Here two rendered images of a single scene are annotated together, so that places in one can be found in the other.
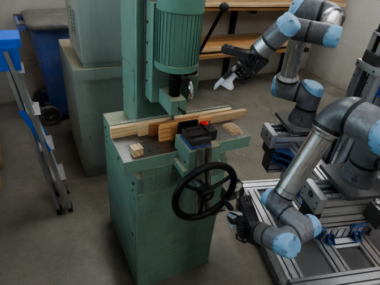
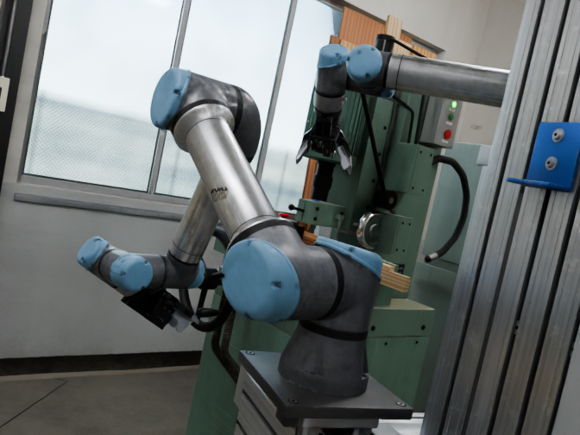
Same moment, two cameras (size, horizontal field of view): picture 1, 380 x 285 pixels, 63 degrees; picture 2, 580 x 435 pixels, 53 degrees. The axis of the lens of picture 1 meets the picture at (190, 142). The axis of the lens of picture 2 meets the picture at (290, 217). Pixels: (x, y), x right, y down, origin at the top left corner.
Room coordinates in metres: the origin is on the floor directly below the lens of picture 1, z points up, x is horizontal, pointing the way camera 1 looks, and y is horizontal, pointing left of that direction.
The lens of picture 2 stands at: (0.84, -1.66, 1.14)
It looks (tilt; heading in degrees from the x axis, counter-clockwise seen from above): 4 degrees down; 81
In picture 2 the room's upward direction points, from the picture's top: 12 degrees clockwise
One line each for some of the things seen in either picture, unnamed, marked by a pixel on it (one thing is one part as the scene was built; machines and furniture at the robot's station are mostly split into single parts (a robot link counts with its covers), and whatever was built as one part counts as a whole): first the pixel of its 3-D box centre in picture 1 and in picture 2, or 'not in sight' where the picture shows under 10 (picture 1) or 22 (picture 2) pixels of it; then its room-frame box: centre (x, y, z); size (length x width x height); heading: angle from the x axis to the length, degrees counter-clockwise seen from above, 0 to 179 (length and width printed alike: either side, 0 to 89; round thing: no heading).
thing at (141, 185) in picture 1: (160, 141); (325, 300); (1.31, 0.15, 0.76); 0.57 x 0.45 x 0.09; 30
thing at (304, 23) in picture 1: (292, 27); (372, 78); (1.19, -0.32, 1.40); 0.11 x 0.11 x 0.08; 67
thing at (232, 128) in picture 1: (232, 127); not in sight; (1.27, -0.19, 0.91); 0.10 x 0.07 x 0.02; 30
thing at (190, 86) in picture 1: (186, 90); (372, 230); (1.38, 0.05, 1.02); 0.12 x 0.03 x 0.12; 30
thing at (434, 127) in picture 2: not in sight; (441, 121); (1.55, 0.13, 1.40); 0.10 x 0.06 x 0.16; 30
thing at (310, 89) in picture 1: (309, 94); not in sight; (1.58, -0.61, 0.98); 0.13 x 0.12 x 0.14; 67
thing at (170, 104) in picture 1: (172, 102); (320, 216); (1.23, 0.10, 1.03); 0.14 x 0.07 x 0.09; 30
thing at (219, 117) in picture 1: (195, 121); (333, 258); (1.27, -0.02, 0.92); 0.56 x 0.02 x 0.04; 120
